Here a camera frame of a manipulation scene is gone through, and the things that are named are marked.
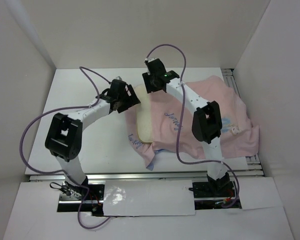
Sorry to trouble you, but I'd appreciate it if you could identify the cream quilted pillow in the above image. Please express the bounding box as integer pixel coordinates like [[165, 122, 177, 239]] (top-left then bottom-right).
[[134, 84, 153, 144]]

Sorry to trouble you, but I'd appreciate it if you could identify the pink printed pillowcase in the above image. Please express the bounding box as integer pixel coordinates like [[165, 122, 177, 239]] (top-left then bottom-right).
[[125, 75, 259, 169]]

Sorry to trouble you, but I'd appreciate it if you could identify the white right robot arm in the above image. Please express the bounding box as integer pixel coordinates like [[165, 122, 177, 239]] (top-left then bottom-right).
[[142, 58, 230, 196]]

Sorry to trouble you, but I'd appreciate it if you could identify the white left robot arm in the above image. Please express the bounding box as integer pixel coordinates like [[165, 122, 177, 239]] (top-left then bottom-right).
[[44, 78, 140, 200]]

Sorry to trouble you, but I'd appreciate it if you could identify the white cover sheet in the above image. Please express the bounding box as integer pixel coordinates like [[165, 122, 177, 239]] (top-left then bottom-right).
[[103, 180, 196, 217]]

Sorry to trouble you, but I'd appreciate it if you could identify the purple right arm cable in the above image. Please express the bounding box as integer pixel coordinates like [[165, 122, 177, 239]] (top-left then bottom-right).
[[145, 43, 241, 209]]

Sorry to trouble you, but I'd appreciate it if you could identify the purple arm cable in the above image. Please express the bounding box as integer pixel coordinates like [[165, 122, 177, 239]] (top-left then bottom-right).
[[19, 65, 116, 229], [145, 43, 241, 209]]

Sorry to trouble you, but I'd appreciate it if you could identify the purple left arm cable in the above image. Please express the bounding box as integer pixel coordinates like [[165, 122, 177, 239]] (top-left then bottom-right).
[[19, 65, 116, 229]]

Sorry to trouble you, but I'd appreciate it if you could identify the aluminium front rail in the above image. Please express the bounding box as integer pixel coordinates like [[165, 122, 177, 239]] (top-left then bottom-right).
[[28, 170, 241, 213]]

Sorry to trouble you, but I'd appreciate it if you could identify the aluminium frame rails right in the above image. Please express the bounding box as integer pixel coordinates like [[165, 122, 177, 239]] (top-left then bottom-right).
[[221, 69, 265, 177]]

